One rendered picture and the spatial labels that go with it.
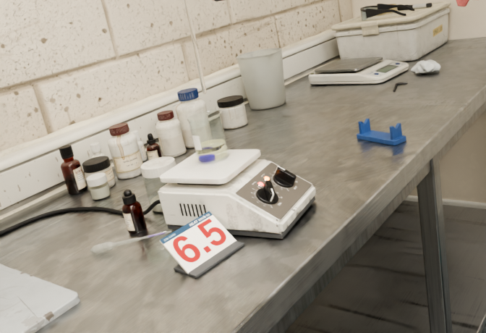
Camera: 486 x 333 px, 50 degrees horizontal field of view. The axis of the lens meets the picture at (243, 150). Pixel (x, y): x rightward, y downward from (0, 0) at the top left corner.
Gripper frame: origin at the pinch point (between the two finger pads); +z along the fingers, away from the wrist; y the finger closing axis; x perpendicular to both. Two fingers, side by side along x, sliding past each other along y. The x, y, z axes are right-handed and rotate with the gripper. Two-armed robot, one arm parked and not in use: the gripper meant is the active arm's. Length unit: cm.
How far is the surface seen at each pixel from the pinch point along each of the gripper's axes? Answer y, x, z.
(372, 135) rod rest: -32.0, 33.4, -17.6
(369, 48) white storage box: -113, 27, -4
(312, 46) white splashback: -114, 24, 15
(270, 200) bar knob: 6.2, 30.3, -10.1
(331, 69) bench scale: -87, 29, 3
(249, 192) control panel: 5.8, 29.3, -7.1
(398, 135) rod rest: -29.4, 33.1, -22.7
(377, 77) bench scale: -81, 31, -11
